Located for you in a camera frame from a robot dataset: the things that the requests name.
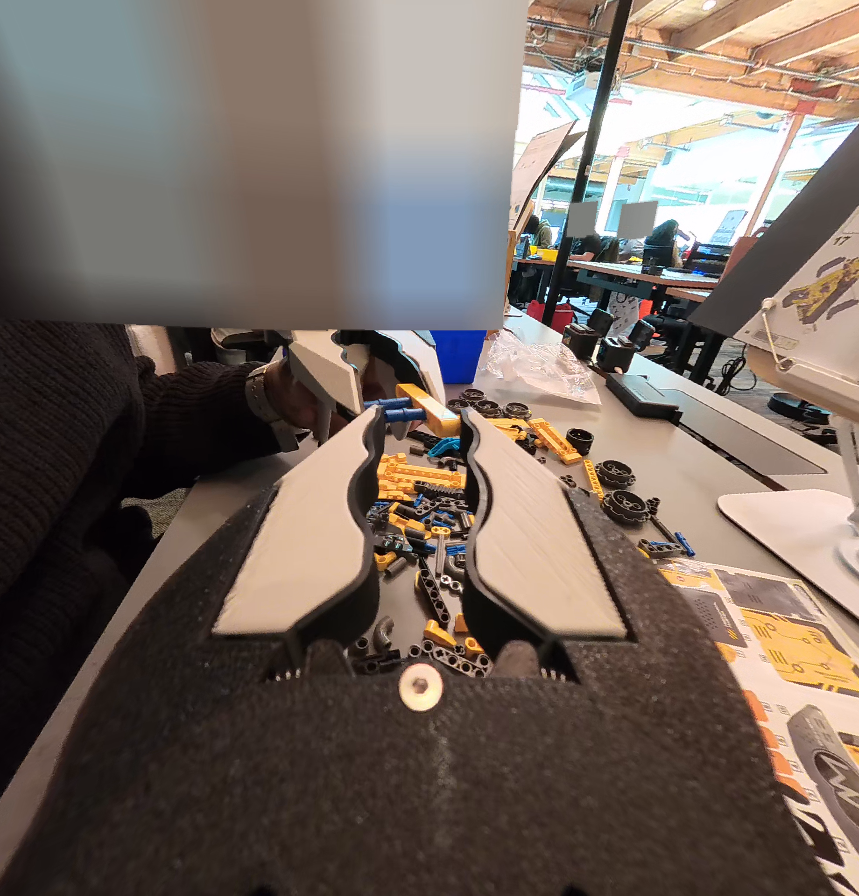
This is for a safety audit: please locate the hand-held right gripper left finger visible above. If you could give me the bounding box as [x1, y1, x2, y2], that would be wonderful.
[211, 405, 390, 655]

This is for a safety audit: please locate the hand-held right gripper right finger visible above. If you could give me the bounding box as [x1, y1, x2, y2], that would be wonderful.
[459, 407, 629, 660]

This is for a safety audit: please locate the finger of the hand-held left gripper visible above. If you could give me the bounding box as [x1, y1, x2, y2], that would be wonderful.
[286, 330, 366, 445]
[333, 328, 447, 410]

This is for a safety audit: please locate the yellow holed beam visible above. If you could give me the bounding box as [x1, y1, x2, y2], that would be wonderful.
[394, 383, 463, 436]

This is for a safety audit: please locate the pile of toy building parts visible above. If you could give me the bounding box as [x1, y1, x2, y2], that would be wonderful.
[363, 384, 697, 679]

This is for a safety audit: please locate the person's left hand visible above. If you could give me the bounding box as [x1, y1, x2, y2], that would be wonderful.
[261, 360, 350, 431]

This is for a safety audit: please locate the grey wristwatch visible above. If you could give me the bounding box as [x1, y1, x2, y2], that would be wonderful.
[244, 364, 285, 424]

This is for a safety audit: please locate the clear plastic bag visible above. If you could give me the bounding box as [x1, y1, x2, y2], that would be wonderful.
[477, 329, 603, 407]

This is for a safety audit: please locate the black flat box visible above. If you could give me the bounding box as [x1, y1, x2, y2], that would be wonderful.
[605, 371, 683, 421]

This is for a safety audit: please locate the brown cardboard sheet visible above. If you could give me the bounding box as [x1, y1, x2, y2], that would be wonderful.
[508, 120, 586, 232]

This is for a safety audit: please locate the long wooden desk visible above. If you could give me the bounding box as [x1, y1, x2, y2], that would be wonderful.
[514, 255, 725, 330]

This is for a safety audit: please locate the white book stand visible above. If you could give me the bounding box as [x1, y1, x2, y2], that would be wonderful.
[689, 119, 859, 645]

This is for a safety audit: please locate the sticker sheet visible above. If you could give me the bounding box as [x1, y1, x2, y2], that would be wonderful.
[655, 559, 859, 896]

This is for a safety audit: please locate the black metal pole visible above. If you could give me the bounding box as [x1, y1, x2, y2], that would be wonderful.
[542, 0, 634, 326]

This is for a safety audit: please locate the person's black sweater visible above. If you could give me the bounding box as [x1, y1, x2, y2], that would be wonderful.
[0, 318, 199, 827]

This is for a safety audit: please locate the instruction booklet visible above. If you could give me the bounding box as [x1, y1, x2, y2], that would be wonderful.
[741, 203, 859, 354]

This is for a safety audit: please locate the black camera device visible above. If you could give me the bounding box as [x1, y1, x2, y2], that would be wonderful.
[561, 311, 613, 361]
[594, 321, 656, 372]

